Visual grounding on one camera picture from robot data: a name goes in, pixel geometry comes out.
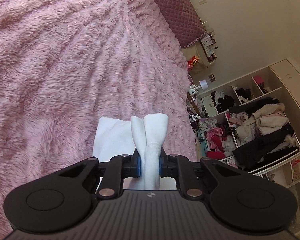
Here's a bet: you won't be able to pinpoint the white printed sweatshirt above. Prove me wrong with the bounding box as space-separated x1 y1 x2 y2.
93 113 168 190

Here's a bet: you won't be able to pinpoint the red garment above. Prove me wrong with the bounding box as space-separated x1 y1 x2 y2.
206 135 226 160

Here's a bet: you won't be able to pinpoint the black coat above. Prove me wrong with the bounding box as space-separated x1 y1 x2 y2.
233 123 298 172

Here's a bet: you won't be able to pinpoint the white table lamp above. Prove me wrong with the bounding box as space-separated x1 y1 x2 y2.
189 80 209 96

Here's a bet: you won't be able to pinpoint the white open wardrobe shelves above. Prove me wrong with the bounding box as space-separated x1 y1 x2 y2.
198 60 300 191

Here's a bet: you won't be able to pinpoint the red snack bag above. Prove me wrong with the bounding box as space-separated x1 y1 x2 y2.
187 55 199 71

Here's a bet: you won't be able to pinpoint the cream fleece jacket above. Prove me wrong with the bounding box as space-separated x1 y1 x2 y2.
236 103 289 145

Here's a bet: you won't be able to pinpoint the beige bedside shelf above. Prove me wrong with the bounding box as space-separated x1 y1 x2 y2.
196 31 218 68

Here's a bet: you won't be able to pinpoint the pink fluffy blanket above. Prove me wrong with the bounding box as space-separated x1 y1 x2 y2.
0 0 196 239

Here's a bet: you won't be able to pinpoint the desk calendar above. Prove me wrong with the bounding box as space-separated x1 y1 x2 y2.
200 34 213 47

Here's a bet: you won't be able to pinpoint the purple quilted headboard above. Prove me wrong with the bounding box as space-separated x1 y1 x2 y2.
153 0 206 48

